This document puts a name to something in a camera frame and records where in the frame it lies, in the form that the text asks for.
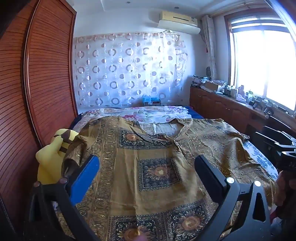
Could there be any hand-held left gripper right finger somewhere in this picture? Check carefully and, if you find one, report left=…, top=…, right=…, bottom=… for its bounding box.
left=194, top=155, right=271, bottom=241

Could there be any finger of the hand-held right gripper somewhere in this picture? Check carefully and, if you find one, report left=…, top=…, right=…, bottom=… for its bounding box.
left=252, top=132, right=284, bottom=163
left=262, top=126, right=296, bottom=146

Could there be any white window curtain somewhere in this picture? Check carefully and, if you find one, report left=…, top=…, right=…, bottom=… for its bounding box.
left=201, top=14, right=218, bottom=80

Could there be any long wooden cabinet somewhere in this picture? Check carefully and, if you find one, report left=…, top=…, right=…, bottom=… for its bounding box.
left=190, top=86, right=296, bottom=139

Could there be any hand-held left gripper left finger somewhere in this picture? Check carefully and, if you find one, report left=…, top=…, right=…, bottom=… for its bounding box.
left=25, top=155, right=101, bottom=241

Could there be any blue floral quilt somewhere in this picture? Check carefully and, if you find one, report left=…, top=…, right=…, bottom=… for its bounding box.
left=242, top=139, right=279, bottom=186

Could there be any wooden framed window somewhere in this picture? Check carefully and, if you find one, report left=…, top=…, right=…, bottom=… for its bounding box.
left=224, top=11, right=296, bottom=112

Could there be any pink floral bed sheet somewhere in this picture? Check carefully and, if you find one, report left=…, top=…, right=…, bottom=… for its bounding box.
left=79, top=105, right=192, bottom=135

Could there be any wooden slatted wardrobe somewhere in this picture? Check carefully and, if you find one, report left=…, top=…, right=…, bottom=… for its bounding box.
left=0, top=0, right=79, bottom=241

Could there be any small black tripod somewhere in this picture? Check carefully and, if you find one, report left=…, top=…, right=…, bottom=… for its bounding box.
left=264, top=102, right=279, bottom=118
left=248, top=97, right=265, bottom=109

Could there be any white air conditioner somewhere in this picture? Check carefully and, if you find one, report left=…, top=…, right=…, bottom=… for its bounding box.
left=158, top=10, right=201, bottom=35

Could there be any circle-patterned sheer curtain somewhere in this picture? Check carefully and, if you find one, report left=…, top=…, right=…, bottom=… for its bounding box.
left=74, top=32, right=188, bottom=108

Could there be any small cardboard box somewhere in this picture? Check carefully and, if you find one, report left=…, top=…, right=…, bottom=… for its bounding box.
left=205, top=81, right=219, bottom=92

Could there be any dark blue bed sheet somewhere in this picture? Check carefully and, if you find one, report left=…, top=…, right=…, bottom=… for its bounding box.
left=187, top=106, right=204, bottom=119

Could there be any yellow plush toy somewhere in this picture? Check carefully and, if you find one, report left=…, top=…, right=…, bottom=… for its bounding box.
left=36, top=128, right=79, bottom=184

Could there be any blue tissue pack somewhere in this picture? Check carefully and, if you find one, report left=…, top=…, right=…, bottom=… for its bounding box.
left=142, top=95, right=162, bottom=106

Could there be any person's right hand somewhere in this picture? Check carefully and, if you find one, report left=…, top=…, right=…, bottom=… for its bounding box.
left=275, top=170, right=296, bottom=209

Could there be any brown patterned shirt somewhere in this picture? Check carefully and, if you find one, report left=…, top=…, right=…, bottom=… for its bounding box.
left=57, top=116, right=277, bottom=241

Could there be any pile of packets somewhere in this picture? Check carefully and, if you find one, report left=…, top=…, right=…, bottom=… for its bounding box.
left=191, top=75, right=210, bottom=88

